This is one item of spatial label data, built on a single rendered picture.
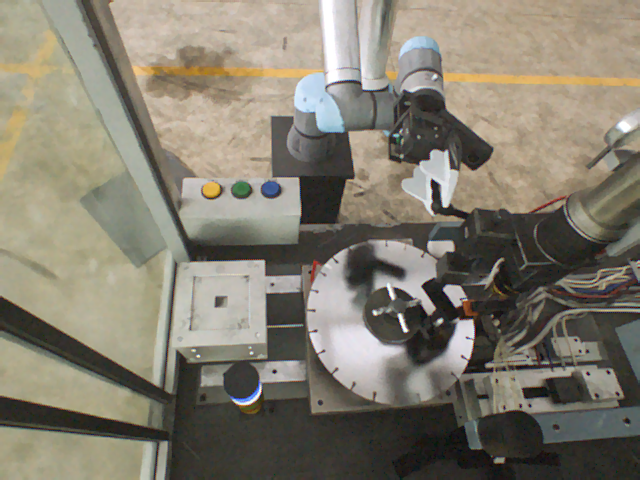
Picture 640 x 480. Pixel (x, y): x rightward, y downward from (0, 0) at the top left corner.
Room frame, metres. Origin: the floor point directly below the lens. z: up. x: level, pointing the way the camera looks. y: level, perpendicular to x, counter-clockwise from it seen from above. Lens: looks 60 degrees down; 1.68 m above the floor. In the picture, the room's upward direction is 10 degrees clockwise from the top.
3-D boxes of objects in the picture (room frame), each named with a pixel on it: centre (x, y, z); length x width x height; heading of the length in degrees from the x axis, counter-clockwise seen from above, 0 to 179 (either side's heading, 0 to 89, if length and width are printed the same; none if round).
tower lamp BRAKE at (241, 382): (0.07, 0.06, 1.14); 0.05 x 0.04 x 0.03; 13
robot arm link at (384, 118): (0.64, -0.12, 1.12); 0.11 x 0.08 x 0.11; 107
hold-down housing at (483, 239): (0.31, -0.23, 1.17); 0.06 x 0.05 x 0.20; 94
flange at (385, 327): (0.27, -0.17, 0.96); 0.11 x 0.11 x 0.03
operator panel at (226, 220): (0.52, 0.19, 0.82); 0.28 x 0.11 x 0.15; 103
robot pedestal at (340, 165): (0.85, 0.07, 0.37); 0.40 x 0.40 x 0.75; 13
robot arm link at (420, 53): (0.65, -0.13, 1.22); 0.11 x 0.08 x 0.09; 4
